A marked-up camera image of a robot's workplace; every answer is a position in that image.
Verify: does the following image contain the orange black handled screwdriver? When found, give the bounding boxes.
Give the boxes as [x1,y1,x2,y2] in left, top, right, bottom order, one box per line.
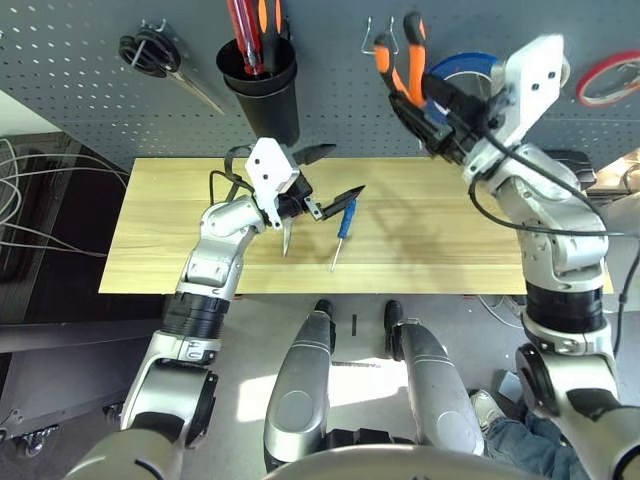
[256,0,287,75]

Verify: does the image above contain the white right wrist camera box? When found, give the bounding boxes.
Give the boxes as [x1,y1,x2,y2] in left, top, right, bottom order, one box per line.
[492,33,569,147]

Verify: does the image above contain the blue jeans leg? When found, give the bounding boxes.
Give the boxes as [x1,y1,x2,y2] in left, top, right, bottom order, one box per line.
[482,412,594,480]

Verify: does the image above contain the silver robot leg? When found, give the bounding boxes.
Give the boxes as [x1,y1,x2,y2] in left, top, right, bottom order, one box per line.
[263,307,335,471]
[397,317,485,456]

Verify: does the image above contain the red clear handled screwdriver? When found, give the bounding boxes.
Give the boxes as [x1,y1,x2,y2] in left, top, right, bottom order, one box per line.
[225,0,265,77]

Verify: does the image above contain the white sneaker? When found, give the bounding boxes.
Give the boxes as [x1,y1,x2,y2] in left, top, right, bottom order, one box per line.
[468,389,507,432]

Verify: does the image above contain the blue tape roll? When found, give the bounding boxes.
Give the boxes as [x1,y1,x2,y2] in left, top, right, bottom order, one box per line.
[428,51,503,129]

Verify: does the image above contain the cart caster wheel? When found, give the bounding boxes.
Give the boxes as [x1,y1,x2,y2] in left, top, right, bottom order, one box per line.
[17,424,59,459]

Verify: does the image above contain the dark cart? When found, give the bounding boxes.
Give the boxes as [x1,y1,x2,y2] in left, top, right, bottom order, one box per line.
[0,130,171,444]

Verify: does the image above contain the metal wire pliers holder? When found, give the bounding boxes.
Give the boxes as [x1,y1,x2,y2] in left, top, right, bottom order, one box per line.
[360,15,401,54]

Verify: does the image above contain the blue handled screwdriver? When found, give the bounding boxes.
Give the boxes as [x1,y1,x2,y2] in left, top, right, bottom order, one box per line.
[329,198,359,274]

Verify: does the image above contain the silver robot right leg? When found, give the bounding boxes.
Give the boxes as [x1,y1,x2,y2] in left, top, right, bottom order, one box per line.
[397,317,485,456]

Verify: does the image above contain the grey perforated pegboard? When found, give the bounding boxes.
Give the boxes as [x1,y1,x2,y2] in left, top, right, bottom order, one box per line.
[0,0,640,166]

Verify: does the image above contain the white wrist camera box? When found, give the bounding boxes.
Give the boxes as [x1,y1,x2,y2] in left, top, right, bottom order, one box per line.
[244,137,302,230]
[492,33,569,147]

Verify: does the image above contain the white cable bundle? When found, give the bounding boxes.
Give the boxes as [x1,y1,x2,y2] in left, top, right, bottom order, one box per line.
[0,137,132,259]

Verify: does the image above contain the black robot right foot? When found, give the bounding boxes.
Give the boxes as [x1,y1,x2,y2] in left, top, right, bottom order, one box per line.
[383,298,405,361]

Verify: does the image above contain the black handled scissors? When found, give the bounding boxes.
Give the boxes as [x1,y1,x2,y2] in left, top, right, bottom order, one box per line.
[118,29,226,116]

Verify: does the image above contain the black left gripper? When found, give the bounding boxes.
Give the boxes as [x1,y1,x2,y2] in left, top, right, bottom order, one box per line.
[276,143,368,222]

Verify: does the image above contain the silver robot left leg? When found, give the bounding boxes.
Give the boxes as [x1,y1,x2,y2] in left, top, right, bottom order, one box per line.
[263,307,335,471]

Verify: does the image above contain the orange black pliers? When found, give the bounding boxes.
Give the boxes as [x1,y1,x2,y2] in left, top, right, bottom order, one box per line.
[372,10,432,109]

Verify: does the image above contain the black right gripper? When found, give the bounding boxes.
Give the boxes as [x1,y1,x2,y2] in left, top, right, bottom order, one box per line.
[388,72,502,165]

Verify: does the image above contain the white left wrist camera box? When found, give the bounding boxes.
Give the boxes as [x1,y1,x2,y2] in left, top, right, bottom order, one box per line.
[244,137,302,230]

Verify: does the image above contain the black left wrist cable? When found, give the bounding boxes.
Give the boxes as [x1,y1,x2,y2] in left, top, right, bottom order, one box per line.
[208,144,259,206]

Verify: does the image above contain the red tape roll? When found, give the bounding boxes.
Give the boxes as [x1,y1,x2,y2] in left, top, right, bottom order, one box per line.
[575,49,640,108]

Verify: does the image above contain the silver robot torso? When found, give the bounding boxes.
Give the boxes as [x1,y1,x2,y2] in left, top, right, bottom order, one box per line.
[264,427,531,480]

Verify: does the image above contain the black plastic tool case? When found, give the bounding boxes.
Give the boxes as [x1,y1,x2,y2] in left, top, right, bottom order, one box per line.
[542,148,597,192]

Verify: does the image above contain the black plastic cup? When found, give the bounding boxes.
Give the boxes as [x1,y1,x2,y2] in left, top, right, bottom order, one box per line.
[215,37,301,147]

